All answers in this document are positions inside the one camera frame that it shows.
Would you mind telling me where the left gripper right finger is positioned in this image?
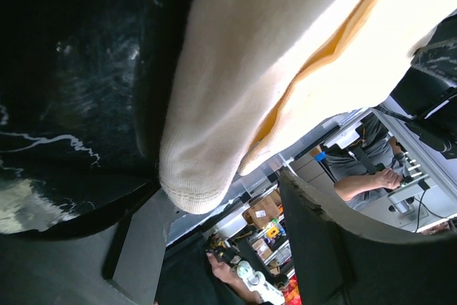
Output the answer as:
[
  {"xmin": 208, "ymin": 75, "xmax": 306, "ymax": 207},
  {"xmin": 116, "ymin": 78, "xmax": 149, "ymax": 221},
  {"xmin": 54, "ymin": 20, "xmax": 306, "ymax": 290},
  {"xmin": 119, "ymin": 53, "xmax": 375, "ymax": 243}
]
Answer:
[{"xmin": 279, "ymin": 171, "xmax": 456, "ymax": 304}]

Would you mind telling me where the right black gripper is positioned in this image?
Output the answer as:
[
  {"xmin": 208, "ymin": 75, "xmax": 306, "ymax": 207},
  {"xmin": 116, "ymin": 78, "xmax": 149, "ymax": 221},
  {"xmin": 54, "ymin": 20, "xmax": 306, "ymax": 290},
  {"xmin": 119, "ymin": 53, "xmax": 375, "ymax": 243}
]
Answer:
[{"xmin": 391, "ymin": 15, "xmax": 456, "ymax": 159}]

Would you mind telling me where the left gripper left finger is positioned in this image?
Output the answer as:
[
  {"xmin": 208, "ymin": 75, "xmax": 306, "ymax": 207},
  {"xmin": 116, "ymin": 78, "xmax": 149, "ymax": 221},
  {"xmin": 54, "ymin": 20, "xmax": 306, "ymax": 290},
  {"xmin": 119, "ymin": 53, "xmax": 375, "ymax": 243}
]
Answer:
[{"xmin": 1, "ymin": 191, "xmax": 175, "ymax": 304}]

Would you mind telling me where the peach t shirt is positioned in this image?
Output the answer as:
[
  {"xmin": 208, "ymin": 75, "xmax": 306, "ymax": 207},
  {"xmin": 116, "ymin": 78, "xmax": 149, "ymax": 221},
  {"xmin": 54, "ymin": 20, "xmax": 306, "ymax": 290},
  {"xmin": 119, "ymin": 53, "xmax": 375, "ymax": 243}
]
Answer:
[{"xmin": 159, "ymin": 0, "xmax": 456, "ymax": 214}]

